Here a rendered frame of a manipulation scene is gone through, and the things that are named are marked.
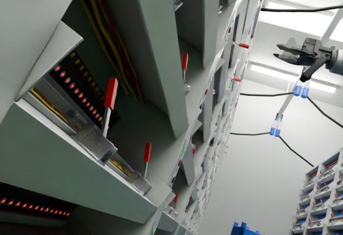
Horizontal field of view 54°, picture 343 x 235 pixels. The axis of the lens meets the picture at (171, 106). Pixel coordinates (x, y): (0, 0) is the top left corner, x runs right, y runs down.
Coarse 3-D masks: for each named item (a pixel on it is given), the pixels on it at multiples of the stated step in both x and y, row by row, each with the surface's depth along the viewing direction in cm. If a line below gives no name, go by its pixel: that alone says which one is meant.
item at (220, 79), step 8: (240, 8) 103; (232, 32) 108; (224, 48) 112; (224, 56) 118; (224, 64) 124; (216, 72) 139; (224, 72) 131; (216, 80) 146; (224, 80) 138; (216, 88) 153; (224, 88) 147; (224, 96) 157
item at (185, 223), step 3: (186, 216) 148; (183, 219) 148; (186, 219) 205; (183, 222) 164; (186, 222) 205; (189, 222) 204; (180, 225) 150; (183, 225) 188; (186, 225) 204; (189, 225) 204; (180, 228) 161; (183, 228) 177; (186, 228) 203; (180, 231) 173; (183, 231) 192; (180, 234) 188
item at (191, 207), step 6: (240, 72) 239; (234, 90) 234; (222, 114) 228; (222, 120) 227; (222, 126) 225; (210, 144) 221; (210, 150) 220; (210, 156) 218; (204, 174) 215; (198, 180) 213; (198, 186) 212; (198, 198) 218; (192, 204) 208; (186, 210) 207; (192, 210) 207
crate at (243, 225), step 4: (236, 224) 184; (244, 224) 167; (232, 228) 184; (236, 228) 175; (240, 228) 167; (244, 228) 166; (232, 232) 181; (236, 232) 172; (240, 232) 165; (244, 232) 166; (248, 232) 166; (252, 232) 166; (256, 232) 166
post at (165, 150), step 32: (224, 0) 93; (224, 32) 89; (192, 64) 86; (128, 96) 84; (192, 96) 83; (128, 128) 81; (160, 128) 81; (192, 128) 88; (160, 160) 78; (64, 224) 74; (96, 224) 74; (128, 224) 73
